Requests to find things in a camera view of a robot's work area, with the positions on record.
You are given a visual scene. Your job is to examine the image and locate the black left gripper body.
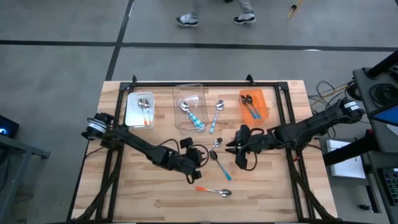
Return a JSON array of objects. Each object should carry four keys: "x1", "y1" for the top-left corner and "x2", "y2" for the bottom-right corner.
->
[{"x1": 172, "y1": 138, "x2": 203, "y2": 184}]

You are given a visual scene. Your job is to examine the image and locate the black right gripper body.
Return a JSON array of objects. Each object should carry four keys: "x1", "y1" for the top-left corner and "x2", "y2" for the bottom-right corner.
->
[{"x1": 235, "y1": 124, "x2": 265, "y2": 170}]

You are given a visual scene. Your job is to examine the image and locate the silver spoon orange handle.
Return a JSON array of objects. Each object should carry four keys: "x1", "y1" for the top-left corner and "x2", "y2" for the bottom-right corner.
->
[
  {"x1": 207, "y1": 137, "x2": 224, "y2": 153},
  {"x1": 137, "y1": 98, "x2": 149, "y2": 125},
  {"x1": 143, "y1": 99, "x2": 154, "y2": 125},
  {"x1": 195, "y1": 185, "x2": 233, "y2": 198}
]

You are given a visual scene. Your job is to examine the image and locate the orange plastic bin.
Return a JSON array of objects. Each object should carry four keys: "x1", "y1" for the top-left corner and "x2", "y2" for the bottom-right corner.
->
[{"x1": 238, "y1": 88, "x2": 270, "y2": 125}]

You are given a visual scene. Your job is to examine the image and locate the clear plastic bin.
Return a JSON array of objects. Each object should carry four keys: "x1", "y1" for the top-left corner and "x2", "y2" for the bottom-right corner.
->
[{"x1": 172, "y1": 83, "x2": 210, "y2": 131}]

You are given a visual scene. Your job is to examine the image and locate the white plastic bin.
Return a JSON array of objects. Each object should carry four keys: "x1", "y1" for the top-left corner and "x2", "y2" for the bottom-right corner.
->
[{"x1": 124, "y1": 91, "x2": 155, "y2": 131}]

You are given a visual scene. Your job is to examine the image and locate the black support bar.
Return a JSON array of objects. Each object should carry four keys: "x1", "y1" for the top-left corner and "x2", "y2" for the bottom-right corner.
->
[{"x1": 322, "y1": 129, "x2": 384, "y2": 167}]

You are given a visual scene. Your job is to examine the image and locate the white flat box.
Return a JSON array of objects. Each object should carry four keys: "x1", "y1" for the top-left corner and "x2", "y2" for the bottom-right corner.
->
[{"x1": 325, "y1": 139, "x2": 368, "y2": 180}]

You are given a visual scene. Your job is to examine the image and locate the grey metal cart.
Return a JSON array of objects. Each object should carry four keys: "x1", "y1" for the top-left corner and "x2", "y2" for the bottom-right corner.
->
[{"x1": 352, "y1": 66, "x2": 398, "y2": 154}]

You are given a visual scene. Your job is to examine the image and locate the grey side table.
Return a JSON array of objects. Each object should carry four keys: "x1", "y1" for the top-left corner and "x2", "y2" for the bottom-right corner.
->
[{"x1": 364, "y1": 149, "x2": 398, "y2": 224}]

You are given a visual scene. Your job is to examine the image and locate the person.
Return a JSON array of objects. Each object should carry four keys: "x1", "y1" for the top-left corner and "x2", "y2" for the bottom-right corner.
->
[{"x1": 175, "y1": 0, "x2": 257, "y2": 28}]

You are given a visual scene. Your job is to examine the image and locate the blue screen tablet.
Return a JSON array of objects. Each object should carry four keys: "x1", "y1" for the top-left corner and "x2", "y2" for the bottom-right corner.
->
[{"x1": 368, "y1": 105, "x2": 398, "y2": 128}]

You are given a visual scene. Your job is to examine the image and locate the black keypad coloured keys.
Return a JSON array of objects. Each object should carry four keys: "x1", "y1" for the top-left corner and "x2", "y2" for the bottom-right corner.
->
[{"x1": 377, "y1": 167, "x2": 398, "y2": 207}]

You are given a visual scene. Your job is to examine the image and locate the black stand pole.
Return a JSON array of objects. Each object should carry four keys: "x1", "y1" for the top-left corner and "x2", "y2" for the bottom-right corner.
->
[{"x1": 364, "y1": 50, "x2": 398, "y2": 79}]

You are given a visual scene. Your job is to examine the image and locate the grey metal stand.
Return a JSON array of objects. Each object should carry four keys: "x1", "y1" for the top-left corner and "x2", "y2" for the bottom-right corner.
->
[{"x1": 0, "y1": 133, "x2": 52, "y2": 224}]

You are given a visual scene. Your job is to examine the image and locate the black device blue light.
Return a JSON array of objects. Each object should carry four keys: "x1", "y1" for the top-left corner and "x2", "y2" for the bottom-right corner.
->
[{"x1": 0, "y1": 114, "x2": 21, "y2": 139}]

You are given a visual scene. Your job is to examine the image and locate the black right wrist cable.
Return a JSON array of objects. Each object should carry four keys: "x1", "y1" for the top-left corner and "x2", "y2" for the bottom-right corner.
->
[{"x1": 244, "y1": 152, "x2": 259, "y2": 172}]

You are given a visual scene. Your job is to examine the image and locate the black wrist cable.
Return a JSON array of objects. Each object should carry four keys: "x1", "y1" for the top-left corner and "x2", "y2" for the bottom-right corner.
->
[
  {"x1": 244, "y1": 152, "x2": 259, "y2": 172},
  {"x1": 157, "y1": 138, "x2": 210, "y2": 185}
]

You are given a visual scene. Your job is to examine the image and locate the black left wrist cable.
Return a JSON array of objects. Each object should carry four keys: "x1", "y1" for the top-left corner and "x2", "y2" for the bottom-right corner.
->
[{"x1": 157, "y1": 138, "x2": 210, "y2": 185}]

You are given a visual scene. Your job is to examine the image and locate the black metal table frame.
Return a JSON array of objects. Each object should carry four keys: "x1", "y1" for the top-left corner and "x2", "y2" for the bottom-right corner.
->
[{"x1": 95, "y1": 74, "x2": 315, "y2": 223}]

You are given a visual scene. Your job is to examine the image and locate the black sleeved cable bundle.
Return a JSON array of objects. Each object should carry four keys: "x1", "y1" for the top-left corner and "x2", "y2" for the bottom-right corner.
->
[
  {"x1": 72, "y1": 146, "x2": 123, "y2": 223},
  {"x1": 284, "y1": 149, "x2": 336, "y2": 222}
]

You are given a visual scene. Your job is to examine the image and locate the yellow floor cable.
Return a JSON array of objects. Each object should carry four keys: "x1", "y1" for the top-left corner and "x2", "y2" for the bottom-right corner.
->
[{"x1": 310, "y1": 85, "x2": 353, "y2": 105}]

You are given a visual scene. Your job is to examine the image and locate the black coiled cable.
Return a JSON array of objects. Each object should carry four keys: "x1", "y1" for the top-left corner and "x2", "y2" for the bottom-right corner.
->
[{"x1": 369, "y1": 83, "x2": 398, "y2": 109}]

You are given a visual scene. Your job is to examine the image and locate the yellow looped cable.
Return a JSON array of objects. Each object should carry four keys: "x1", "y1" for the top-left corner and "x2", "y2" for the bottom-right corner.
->
[{"x1": 286, "y1": 0, "x2": 305, "y2": 20}]

